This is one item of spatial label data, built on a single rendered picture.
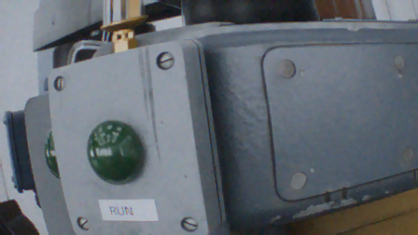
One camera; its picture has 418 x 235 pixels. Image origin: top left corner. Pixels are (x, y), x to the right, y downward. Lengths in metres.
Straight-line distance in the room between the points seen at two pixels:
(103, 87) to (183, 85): 0.04
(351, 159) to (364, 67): 0.05
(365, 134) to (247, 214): 0.08
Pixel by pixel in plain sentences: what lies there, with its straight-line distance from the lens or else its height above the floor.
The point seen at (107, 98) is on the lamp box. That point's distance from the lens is 0.51.
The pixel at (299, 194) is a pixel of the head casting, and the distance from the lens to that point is 0.55.
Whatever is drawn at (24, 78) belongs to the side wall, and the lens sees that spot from 6.15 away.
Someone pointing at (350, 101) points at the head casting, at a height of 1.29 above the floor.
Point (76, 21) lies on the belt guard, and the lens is 0.89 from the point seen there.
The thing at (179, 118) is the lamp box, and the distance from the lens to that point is 0.50.
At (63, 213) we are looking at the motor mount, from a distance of 0.99.
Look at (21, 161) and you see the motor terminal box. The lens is 1.01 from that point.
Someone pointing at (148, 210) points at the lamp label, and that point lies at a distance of 0.51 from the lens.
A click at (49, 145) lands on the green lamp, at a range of 0.53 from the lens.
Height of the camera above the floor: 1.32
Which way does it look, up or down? 3 degrees down
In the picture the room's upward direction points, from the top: 8 degrees counter-clockwise
